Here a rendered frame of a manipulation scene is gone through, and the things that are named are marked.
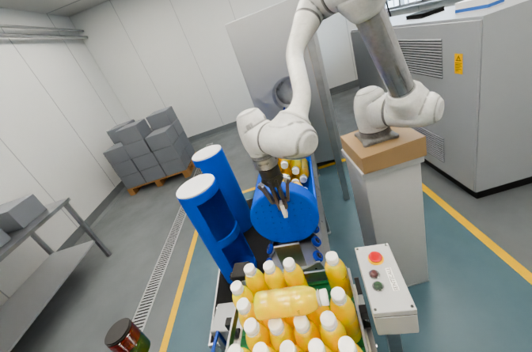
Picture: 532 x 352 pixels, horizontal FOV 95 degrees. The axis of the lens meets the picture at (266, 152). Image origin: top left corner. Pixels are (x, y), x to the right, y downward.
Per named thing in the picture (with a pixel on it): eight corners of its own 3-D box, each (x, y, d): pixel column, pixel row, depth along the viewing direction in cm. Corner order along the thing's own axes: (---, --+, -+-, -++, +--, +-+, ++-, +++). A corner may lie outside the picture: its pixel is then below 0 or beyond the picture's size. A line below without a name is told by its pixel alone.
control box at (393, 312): (391, 264, 79) (387, 241, 75) (419, 333, 61) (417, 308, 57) (359, 268, 81) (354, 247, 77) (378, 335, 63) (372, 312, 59)
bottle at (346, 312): (344, 350, 72) (332, 312, 64) (335, 325, 78) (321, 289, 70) (366, 341, 72) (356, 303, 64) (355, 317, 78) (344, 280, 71)
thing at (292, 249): (306, 260, 99) (298, 239, 94) (307, 266, 97) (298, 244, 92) (283, 263, 101) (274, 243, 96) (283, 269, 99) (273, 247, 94)
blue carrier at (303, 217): (309, 149, 181) (305, 113, 169) (321, 242, 104) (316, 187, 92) (271, 154, 186) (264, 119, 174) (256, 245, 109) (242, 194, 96)
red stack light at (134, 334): (145, 326, 64) (137, 318, 62) (131, 355, 58) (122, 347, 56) (125, 328, 65) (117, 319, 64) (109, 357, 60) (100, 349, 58)
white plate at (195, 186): (169, 201, 159) (169, 202, 159) (206, 193, 152) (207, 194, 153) (185, 178, 183) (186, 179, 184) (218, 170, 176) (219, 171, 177)
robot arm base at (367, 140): (382, 123, 144) (381, 114, 141) (400, 137, 124) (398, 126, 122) (351, 132, 147) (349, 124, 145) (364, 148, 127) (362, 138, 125)
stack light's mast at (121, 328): (165, 349, 68) (134, 316, 62) (154, 377, 63) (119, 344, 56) (146, 350, 70) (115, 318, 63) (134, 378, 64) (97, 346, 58)
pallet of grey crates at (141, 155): (199, 157, 518) (172, 105, 469) (190, 176, 445) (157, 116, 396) (147, 174, 528) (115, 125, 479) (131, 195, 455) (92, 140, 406)
